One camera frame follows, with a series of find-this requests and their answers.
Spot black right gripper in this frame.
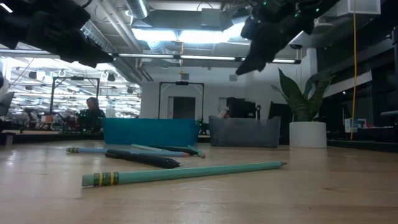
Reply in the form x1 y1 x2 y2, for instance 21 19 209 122
235 17 308 76

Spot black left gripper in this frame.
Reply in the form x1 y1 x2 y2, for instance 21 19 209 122
26 26 114 68

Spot blue pencil with green ferrule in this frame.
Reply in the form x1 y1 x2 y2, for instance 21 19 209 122
65 146 191 157

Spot black pen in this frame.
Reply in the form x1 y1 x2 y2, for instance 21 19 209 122
152 145 200 156
104 149 182 169

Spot black monitor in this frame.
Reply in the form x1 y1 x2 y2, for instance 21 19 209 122
226 96 262 120

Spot green snake plant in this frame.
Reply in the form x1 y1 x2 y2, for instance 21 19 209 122
270 67 336 123

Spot person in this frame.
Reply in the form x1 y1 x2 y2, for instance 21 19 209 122
76 96 106 133
217 106 231 120

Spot long ceiling light bar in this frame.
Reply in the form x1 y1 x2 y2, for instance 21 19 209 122
113 52 302 65

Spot black chair back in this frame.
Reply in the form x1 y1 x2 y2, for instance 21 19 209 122
269 101 294 144

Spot grey plastic bin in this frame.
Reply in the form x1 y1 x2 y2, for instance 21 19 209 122
208 114 282 148

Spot white plant pot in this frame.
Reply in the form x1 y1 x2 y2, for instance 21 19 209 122
289 121 328 149

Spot blue plastic bin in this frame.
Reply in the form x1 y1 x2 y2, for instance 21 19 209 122
102 117 200 147

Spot grey tilted screen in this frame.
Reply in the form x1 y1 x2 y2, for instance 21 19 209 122
0 91 15 119

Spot white and blue box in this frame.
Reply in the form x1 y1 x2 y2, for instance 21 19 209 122
344 118 368 134

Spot white ceiling unit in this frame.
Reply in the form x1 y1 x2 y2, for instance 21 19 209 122
334 0 382 16

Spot black station frame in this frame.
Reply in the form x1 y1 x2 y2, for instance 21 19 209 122
157 80 205 121
49 76 101 125

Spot silver ceiling duct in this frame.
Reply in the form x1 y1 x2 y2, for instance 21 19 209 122
124 0 150 20

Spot yellow cable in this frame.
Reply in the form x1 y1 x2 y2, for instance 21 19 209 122
350 0 358 141

